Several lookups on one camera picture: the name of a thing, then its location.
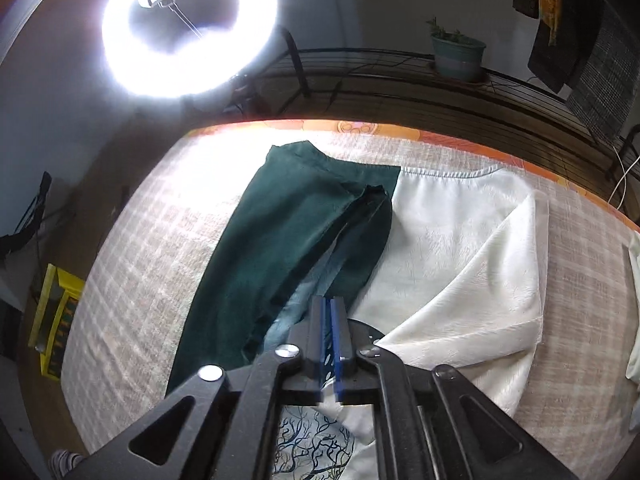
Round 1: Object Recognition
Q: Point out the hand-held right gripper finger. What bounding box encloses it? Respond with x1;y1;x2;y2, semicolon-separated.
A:
331;297;576;480
65;297;332;480

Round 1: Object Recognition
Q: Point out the dark green garment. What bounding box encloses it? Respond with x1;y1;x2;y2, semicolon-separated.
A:
165;141;403;396

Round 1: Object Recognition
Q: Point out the white garment with tree print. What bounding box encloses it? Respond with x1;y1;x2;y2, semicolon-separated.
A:
272;162;551;480

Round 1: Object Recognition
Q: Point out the plaid beige blanket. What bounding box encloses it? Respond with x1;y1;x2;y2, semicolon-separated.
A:
60;125;640;480

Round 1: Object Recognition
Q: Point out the orange floral bedsheet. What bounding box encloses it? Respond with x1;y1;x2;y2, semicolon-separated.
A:
187;119;640;233

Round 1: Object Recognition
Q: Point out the yellow plastic crate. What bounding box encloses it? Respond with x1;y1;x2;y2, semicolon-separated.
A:
27;262;86;378

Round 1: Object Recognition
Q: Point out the striped cloth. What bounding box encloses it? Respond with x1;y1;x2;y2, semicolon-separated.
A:
50;450;86;476

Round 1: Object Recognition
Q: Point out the pale white cloth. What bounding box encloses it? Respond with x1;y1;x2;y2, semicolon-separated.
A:
625;232;640;433

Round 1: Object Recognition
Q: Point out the potted plant in teal pot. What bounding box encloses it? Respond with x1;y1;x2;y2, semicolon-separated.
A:
425;17;488;83

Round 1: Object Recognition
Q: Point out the black folding stand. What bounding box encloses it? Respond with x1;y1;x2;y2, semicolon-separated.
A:
0;170;56;261

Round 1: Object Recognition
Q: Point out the black hanging cloth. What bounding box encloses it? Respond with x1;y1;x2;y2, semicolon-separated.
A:
527;0;606;93

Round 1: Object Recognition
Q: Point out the grey checked hanging cloth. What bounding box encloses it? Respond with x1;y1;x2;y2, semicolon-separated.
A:
565;5;640;143

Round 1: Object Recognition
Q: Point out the orange yellow hanging cloth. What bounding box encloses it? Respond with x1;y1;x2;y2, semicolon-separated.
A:
537;0;566;46

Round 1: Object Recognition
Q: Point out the black metal wire rack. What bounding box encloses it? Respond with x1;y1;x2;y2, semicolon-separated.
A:
240;47;640;201

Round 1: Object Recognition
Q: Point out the black ring light stand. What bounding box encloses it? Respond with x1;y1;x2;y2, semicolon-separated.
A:
220;25;313;116

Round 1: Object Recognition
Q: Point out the white cable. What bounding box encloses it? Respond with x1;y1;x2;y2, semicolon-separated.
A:
607;137;640;208

